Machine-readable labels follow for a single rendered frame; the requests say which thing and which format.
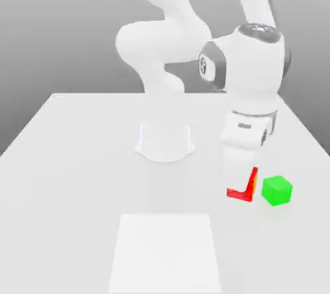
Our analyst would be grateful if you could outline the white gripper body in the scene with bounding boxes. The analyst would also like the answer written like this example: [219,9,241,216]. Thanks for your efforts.
[219,142,259,193]

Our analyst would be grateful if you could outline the small red cube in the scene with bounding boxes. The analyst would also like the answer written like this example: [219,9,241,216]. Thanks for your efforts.
[226,166,259,203]

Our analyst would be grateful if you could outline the small green cube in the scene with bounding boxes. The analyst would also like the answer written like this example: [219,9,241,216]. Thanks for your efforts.
[261,175,294,207]

